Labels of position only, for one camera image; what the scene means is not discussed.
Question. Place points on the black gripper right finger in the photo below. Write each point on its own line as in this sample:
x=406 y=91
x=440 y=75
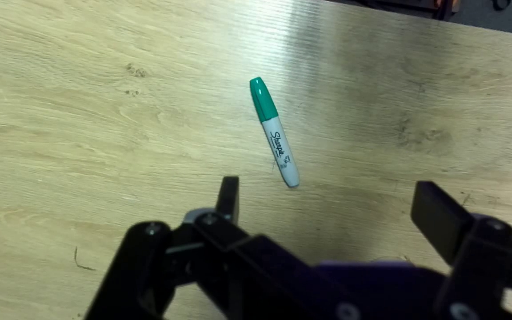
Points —
x=440 y=219

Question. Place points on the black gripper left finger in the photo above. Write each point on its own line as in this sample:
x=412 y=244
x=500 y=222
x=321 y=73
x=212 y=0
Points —
x=228 y=197

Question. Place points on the green capped white marker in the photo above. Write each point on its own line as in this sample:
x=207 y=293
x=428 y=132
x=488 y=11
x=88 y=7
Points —
x=275 y=132

